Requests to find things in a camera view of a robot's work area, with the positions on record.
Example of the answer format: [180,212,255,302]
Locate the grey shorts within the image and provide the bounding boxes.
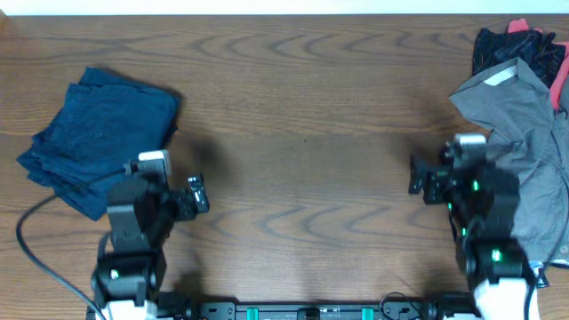
[449,58,568,262]

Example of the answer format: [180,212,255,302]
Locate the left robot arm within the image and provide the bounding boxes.
[86,173,210,319]

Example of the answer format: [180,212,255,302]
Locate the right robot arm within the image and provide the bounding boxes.
[408,154,539,319]

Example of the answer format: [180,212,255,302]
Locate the folded navy blue garment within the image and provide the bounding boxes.
[17,68,180,220]

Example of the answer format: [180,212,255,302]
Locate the black patterned garment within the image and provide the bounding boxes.
[472,28,567,88]

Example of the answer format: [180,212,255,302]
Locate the red printed t-shirt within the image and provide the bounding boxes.
[507,18,568,111]

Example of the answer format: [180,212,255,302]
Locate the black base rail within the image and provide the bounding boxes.
[156,292,482,320]

